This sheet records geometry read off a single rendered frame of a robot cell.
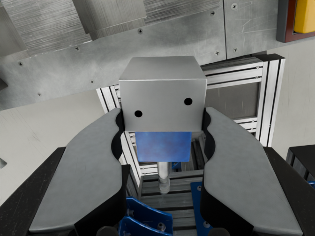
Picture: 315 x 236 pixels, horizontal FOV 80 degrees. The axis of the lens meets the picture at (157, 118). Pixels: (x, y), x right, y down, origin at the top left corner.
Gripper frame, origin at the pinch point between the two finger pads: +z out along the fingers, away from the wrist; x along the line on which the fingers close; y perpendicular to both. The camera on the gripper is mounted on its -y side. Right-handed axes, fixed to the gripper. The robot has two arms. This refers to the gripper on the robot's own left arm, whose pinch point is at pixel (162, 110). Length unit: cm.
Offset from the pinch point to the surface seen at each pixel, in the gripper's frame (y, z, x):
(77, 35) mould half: -3.9, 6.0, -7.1
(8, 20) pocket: -5.0, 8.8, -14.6
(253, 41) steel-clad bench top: -1.7, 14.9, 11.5
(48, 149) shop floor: 84, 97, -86
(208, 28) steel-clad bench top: -3.4, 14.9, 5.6
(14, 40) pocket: -3.3, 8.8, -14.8
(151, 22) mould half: -4.8, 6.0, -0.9
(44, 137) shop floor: 74, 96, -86
